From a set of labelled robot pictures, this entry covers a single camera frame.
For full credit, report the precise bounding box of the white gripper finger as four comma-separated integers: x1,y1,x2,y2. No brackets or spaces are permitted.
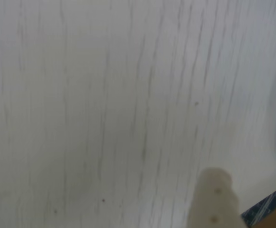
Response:
187,167,246,228

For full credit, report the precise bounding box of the dark blue tan-edged board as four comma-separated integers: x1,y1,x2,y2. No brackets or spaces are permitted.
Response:
240,181,276,228

